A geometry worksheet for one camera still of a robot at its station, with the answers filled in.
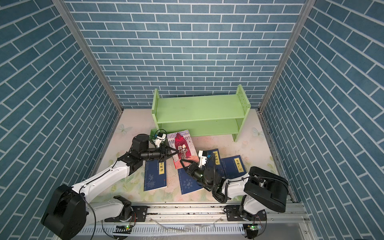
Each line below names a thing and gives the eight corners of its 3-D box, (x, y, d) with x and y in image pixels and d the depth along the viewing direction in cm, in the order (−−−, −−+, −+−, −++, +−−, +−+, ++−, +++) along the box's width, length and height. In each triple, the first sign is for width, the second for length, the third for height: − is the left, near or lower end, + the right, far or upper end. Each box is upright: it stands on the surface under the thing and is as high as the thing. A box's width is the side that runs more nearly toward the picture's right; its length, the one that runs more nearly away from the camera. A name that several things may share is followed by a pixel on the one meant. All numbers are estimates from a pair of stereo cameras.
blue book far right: (225, 179, 87) (225, 178, 86) (219, 160, 95) (219, 158, 94) (246, 175, 89) (247, 174, 87) (239, 156, 97) (239, 155, 95)
